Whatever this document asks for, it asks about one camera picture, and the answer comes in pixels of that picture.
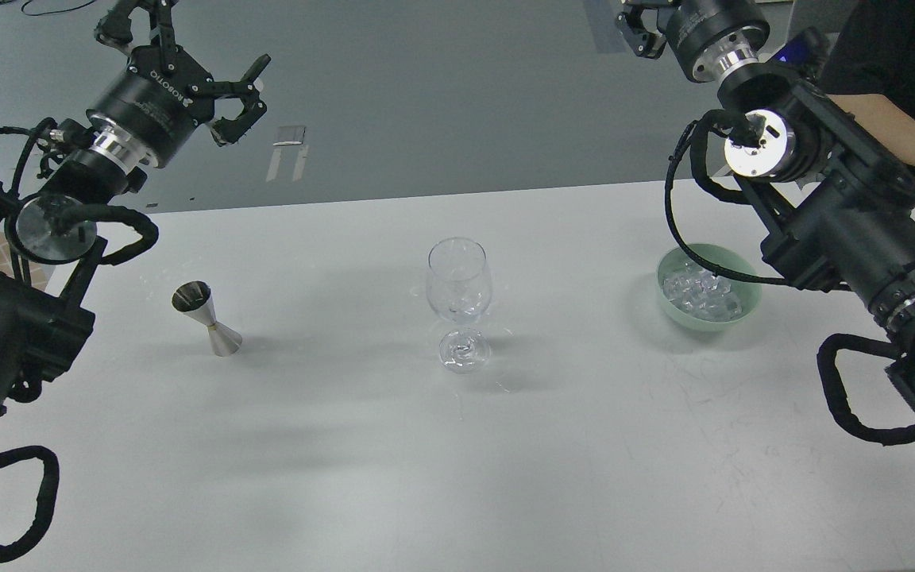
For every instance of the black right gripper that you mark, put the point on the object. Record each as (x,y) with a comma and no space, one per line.
(710,39)

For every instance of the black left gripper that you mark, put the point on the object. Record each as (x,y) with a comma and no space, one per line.
(152,99)

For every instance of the steel double jigger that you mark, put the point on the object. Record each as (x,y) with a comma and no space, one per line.
(195,299)

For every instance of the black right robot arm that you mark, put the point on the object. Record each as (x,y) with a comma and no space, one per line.
(836,205)

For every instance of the person forearm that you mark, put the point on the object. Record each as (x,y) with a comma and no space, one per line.
(884,121)

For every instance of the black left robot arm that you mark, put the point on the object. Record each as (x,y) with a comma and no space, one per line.
(58,223)

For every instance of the clear ice cubes pile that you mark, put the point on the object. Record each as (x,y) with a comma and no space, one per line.
(702,294)

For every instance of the clear wine glass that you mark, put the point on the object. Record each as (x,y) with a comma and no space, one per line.
(459,290)

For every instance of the green bowl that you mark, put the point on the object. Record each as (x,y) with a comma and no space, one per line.
(751,293)

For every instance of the person black shirt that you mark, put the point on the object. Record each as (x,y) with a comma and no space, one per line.
(875,54)

